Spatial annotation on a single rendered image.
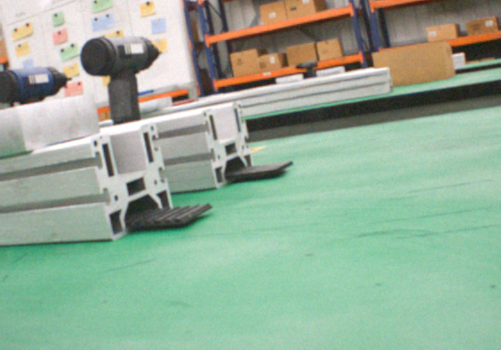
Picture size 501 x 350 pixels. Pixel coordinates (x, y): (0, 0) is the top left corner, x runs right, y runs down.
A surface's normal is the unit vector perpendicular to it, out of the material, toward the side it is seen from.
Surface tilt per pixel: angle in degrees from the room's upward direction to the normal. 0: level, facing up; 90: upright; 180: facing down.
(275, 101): 90
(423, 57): 87
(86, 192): 90
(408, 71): 91
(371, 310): 0
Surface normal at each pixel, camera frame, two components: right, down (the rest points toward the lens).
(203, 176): -0.40, 0.18
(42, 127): 0.90, -0.12
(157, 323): -0.19, -0.97
